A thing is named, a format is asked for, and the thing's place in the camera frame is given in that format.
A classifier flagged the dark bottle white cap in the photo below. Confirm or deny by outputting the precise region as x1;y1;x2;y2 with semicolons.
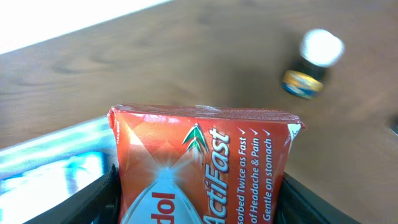
281;29;345;99

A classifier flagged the blue medicine box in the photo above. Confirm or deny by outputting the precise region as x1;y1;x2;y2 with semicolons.
0;151;109;224

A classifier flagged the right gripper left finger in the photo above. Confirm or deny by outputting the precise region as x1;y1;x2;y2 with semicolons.
27;166;121;224

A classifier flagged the red Panadol ActiFast box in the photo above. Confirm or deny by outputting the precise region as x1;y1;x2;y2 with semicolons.
108;105;304;224

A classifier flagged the dark green square packet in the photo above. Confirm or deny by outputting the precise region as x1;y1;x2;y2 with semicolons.
389;115;398;136

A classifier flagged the clear plastic container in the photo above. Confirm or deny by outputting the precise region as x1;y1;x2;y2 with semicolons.
0;115;118;224

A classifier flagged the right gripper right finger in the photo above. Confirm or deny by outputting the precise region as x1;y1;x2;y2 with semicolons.
273;174;359;224

